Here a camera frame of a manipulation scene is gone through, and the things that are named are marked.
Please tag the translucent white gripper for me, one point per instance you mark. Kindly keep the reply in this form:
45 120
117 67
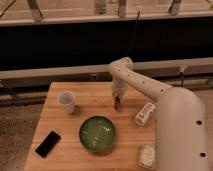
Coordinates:
119 89

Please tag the dark red pepper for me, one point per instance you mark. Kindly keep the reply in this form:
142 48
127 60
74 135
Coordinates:
116 102

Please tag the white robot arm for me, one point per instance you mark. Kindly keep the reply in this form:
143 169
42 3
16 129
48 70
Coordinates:
180 139

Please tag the green ceramic bowl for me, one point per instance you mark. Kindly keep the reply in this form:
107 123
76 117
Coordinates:
97 134

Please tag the clear plastic cup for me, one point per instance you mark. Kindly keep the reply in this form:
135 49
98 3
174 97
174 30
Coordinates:
66 99

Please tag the clear wrapped packet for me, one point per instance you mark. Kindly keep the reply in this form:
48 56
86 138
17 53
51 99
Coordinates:
147 156

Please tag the black smartphone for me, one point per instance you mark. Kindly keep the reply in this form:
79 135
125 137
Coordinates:
47 144

